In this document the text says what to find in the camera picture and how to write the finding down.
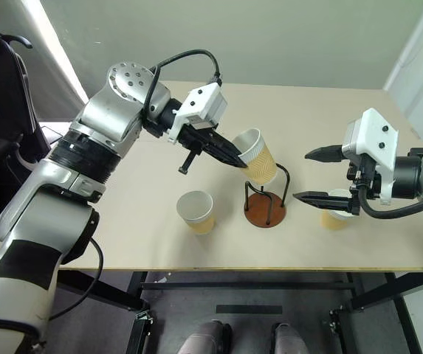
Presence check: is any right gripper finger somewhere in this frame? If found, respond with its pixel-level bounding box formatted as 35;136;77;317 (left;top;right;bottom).
304;145;345;162
292;190;353;212

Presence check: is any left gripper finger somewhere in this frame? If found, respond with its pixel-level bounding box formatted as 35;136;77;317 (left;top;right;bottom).
205;145;250;170
210;133;243;156

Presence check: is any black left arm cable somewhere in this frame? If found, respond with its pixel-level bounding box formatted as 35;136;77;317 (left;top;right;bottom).
47;235;105;322

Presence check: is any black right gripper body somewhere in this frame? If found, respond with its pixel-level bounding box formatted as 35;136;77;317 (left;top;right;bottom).
345;153;382;217

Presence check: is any black floor tape strip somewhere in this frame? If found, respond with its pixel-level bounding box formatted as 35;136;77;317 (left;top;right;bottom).
215;305;283;316

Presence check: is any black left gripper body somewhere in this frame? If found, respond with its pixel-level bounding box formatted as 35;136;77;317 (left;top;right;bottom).
176;122;220;175

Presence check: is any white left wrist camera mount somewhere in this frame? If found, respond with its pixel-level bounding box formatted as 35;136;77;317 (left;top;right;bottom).
166;83;229;143

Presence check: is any black office chair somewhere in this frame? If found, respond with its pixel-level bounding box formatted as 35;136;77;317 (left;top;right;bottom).
0;21;55;240

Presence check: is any wire cup holder, brown base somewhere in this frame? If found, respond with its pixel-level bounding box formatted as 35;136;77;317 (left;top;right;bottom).
243;162;292;229

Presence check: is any black metal table frame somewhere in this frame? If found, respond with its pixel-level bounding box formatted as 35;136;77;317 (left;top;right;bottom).
54;270;423;354

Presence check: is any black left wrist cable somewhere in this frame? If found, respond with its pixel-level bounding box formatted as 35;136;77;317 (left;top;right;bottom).
142;50;222;126

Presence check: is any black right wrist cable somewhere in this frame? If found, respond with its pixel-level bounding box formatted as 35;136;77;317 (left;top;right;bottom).
357;182;423;220

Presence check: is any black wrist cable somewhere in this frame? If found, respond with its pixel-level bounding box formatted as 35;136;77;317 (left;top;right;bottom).
357;182;423;220
142;50;222;126

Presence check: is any ribbed kraft paper cup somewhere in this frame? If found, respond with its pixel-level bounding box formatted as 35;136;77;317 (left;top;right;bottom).
176;190;218;236
320;188;357;232
231;128;277;186

